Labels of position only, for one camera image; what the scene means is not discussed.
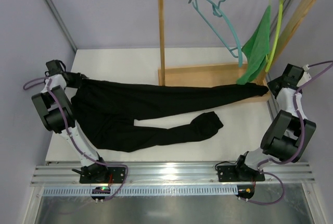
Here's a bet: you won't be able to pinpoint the purple cable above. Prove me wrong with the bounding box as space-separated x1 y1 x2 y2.
22 77 130 214
244 61 333 205

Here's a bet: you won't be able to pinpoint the black trousers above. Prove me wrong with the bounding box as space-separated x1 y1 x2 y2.
71 79 268 153

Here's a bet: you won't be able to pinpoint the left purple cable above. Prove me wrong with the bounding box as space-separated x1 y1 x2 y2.
22 77 130 214

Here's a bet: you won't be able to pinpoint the aluminium mounting rail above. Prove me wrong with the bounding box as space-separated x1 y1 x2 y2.
30 161 315 186

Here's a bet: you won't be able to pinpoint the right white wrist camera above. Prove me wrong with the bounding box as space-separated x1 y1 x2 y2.
297 65 312 87

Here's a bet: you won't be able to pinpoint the green microfibre cloth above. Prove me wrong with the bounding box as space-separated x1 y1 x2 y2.
236 5 271 85

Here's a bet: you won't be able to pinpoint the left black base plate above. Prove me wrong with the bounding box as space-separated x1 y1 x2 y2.
79 165 126 184

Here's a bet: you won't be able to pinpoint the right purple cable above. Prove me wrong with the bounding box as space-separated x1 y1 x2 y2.
244 61 333 205

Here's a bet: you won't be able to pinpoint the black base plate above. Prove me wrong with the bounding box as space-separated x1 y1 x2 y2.
79 165 126 184
217 165 265 182

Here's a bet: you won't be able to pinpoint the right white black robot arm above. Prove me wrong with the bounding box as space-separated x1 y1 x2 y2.
235 64 316 181

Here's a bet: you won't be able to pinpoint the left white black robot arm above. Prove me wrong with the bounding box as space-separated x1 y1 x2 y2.
32 60 110 184

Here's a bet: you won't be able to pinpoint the grey slotted cable duct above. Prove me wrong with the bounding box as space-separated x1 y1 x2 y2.
42 184 238 197

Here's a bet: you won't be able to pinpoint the lime green plastic hanger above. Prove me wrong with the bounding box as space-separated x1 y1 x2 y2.
265 0 284 73

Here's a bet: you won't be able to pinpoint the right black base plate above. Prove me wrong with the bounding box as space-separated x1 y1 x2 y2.
217 165 265 182

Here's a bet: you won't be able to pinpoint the wooden clothes rack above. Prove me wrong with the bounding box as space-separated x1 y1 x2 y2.
157 0 329 104

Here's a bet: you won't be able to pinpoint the teal plastic hanger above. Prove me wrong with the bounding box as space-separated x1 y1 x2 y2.
188 0 243 68

